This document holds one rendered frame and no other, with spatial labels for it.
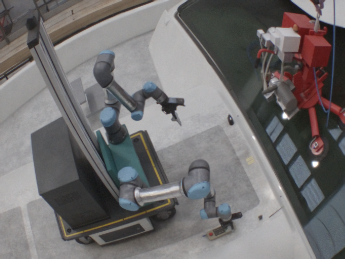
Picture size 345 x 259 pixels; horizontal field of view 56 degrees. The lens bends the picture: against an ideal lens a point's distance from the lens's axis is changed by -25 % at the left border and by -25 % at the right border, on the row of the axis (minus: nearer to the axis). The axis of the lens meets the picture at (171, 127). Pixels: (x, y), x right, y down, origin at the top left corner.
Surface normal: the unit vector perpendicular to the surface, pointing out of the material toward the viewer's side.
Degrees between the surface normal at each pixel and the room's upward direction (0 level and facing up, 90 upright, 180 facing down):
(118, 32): 90
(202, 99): 10
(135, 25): 90
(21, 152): 0
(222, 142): 0
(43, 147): 0
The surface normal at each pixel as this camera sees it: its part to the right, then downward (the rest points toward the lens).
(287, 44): 0.30, 0.69
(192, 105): -0.28, -0.72
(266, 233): -0.18, -0.52
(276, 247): -0.10, -0.33
